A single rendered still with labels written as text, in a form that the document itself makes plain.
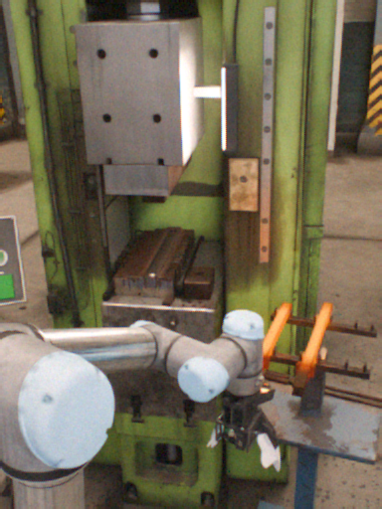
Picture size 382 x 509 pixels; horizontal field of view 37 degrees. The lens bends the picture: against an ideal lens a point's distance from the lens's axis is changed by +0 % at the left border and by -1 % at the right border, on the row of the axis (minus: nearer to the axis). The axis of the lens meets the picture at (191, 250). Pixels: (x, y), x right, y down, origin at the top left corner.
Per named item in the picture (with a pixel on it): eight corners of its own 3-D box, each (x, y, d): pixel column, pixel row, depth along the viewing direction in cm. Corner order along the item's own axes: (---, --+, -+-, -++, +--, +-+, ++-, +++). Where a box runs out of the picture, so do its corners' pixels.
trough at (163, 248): (157, 278, 189) (157, 274, 188) (141, 277, 189) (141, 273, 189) (181, 230, 226) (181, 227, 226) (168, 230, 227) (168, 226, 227)
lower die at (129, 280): (173, 298, 191) (172, 275, 187) (114, 295, 194) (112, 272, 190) (194, 248, 228) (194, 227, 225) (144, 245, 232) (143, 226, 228)
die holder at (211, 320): (216, 422, 201) (215, 310, 183) (110, 412, 207) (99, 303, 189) (233, 335, 251) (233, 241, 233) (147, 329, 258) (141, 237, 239)
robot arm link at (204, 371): (160, 389, 103) (197, 360, 111) (213, 413, 97) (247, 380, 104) (158, 352, 100) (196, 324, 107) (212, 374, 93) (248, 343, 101)
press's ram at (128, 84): (212, 166, 170) (210, 21, 154) (87, 164, 176) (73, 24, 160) (228, 134, 208) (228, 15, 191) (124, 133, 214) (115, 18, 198)
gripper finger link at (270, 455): (269, 486, 114) (244, 448, 114) (279, 466, 119) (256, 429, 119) (281, 484, 113) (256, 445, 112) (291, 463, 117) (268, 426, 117)
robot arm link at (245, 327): (211, 321, 105) (237, 302, 111) (212, 372, 109) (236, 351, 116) (249, 335, 101) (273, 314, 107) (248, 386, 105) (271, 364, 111)
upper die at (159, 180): (168, 196, 176) (167, 165, 172) (105, 194, 179) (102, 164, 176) (192, 159, 214) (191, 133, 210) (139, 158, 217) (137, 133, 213)
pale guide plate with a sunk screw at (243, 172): (257, 211, 186) (258, 160, 179) (229, 210, 188) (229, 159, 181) (257, 209, 188) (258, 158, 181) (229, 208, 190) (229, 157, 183)
